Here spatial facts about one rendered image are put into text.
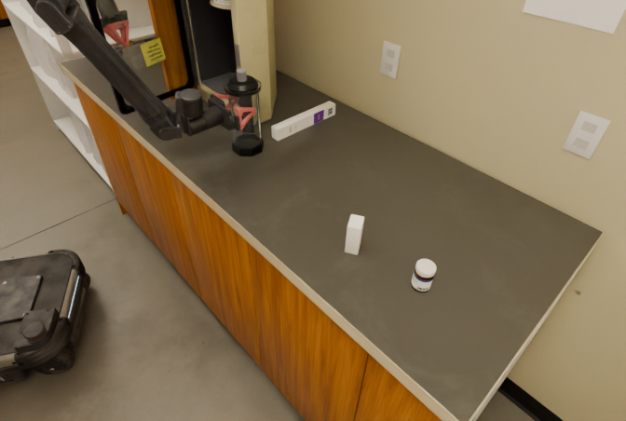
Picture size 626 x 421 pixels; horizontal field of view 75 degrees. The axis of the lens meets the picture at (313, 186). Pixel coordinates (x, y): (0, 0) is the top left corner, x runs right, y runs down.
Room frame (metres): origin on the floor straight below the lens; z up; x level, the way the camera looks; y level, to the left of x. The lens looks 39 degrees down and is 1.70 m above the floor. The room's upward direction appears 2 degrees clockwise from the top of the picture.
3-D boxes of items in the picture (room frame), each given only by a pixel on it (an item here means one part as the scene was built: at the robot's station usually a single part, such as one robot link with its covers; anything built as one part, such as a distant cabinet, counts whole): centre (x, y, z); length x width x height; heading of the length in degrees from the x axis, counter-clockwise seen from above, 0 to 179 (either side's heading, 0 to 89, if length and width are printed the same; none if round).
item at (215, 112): (1.04, 0.30, 1.10); 0.10 x 0.07 x 0.07; 44
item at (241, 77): (1.12, 0.22, 1.18); 0.09 x 0.09 x 0.07
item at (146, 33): (1.33, 0.56, 1.19); 0.30 x 0.01 x 0.40; 141
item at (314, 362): (1.27, 0.18, 0.45); 2.05 x 0.67 x 0.90; 44
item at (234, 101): (1.12, 0.22, 1.06); 0.11 x 0.11 x 0.21
